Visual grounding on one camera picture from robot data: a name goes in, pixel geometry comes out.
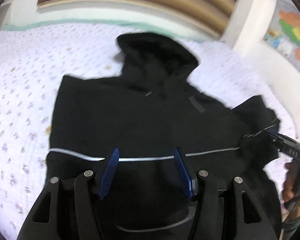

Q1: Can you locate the white floral quilted bedspread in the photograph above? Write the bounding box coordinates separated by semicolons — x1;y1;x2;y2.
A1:
0;23;298;239

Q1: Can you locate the black hooded jacket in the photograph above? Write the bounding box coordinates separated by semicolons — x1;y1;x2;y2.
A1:
45;31;283;240

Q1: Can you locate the person's right hand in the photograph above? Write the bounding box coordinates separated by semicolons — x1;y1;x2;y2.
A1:
282;161;300;206

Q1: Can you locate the colourful wall map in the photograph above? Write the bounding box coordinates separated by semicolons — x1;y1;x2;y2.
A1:
263;0;300;73

